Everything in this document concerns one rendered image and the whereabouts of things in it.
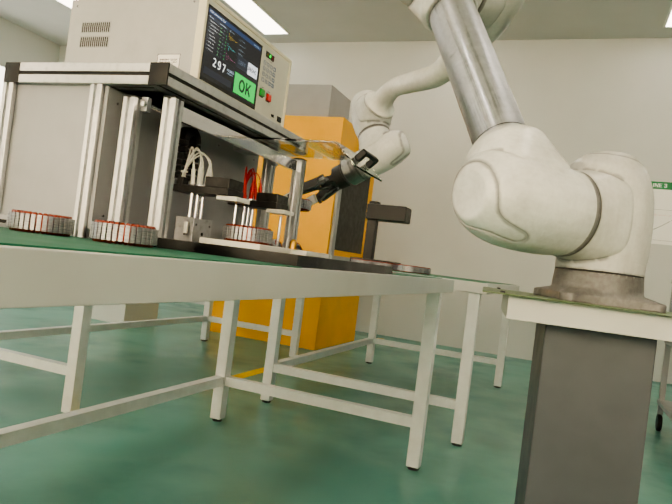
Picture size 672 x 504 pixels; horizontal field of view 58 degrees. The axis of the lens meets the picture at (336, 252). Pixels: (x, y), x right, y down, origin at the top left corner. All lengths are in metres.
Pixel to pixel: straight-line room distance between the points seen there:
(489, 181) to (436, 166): 5.80
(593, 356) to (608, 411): 0.09
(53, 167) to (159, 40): 0.37
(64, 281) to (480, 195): 0.64
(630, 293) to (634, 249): 0.08
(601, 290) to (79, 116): 1.09
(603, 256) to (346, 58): 6.45
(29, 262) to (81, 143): 0.86
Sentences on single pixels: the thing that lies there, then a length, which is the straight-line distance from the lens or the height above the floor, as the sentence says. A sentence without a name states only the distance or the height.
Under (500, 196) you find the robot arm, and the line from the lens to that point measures 0.98.
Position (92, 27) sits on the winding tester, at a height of 1.25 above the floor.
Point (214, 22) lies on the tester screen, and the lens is 1.49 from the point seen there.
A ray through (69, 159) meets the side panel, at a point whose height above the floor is 0.91.
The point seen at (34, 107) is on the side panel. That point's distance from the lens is 1.52.
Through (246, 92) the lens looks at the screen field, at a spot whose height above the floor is 1.16.
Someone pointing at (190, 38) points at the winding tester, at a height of 1.22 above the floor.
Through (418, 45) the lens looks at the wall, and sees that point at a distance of 7.21.
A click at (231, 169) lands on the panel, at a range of 1.78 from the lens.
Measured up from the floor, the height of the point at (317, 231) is 0.98.
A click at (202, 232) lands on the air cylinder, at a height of 0.79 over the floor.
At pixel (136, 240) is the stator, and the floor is 0.76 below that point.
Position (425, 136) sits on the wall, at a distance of 6.88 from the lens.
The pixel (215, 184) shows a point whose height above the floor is 0.90.
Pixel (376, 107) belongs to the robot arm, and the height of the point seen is 1.24.
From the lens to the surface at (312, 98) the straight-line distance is 5.61.
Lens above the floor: 0.77
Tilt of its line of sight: 1 degrees up
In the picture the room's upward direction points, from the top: 7 degrees clockwise
